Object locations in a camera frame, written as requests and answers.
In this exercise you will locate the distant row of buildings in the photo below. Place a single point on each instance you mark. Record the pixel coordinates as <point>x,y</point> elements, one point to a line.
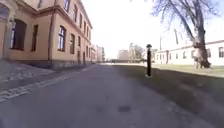
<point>98,54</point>

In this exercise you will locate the distant pale buildings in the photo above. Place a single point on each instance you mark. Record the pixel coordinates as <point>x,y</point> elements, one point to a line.
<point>131,53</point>

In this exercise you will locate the grey asphalt road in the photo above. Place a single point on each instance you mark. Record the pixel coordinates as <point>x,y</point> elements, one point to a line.
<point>100,93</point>

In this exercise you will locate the black bollard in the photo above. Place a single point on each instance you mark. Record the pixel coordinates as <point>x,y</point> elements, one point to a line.
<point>148,61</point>

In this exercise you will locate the manhole cover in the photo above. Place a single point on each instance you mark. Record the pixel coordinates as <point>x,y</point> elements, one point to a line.
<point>124,108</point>

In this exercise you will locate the ochre building with dark windows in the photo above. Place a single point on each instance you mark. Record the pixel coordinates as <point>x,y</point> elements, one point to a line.
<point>50,30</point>

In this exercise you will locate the long white low building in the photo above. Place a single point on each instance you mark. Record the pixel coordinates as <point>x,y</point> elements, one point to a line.
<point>183,53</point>

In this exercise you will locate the grass verge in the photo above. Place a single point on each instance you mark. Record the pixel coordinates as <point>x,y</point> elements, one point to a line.
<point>186,83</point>

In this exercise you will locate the large bare tree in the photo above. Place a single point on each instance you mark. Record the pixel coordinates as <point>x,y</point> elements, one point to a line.
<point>200,36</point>

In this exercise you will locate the grey cobblestone pavement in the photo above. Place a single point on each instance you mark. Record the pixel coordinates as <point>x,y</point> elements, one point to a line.
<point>16,75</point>

